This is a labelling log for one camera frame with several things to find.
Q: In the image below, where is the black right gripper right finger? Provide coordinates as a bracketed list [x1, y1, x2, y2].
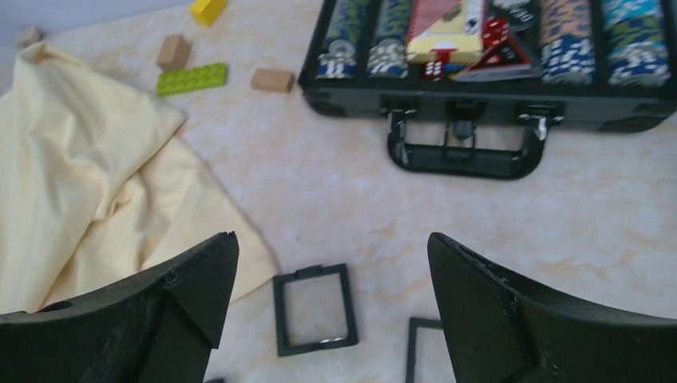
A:
[427, 232, 676, 382]

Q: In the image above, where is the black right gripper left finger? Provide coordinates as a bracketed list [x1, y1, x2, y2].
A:
[1, 232, 239, 382]

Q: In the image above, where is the cream yellow t-shirt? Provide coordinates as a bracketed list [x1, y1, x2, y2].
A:
[1, 42, 278, 313]

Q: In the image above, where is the green long lego brick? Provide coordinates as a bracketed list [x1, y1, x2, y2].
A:
[156, 62, 228, 97]

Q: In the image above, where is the wooden block on green brick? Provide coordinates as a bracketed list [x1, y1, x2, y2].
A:
[156, 34, 192, 72]

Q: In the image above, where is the black open carrying case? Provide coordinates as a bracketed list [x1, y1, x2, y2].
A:
[299, 1, 676, 180]

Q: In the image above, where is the yellow lego brick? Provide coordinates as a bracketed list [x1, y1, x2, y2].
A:
[189, 0, 227, 26]

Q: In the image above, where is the black square frame right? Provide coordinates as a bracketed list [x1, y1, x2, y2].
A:
[405, 317, 448, 383]

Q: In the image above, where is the black square frame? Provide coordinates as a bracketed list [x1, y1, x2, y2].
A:
[405, 317, 448, 383]
[272, 263, 359, 357]

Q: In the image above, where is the black square frame centre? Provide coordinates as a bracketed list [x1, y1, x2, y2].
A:
[272, 263, 359, 357]

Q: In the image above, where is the wooden block near frame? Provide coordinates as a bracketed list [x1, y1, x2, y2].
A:
[250, 68, 295, 93]

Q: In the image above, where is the wooden block by wall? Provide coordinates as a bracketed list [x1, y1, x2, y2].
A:
[15, 26, 44, 49]

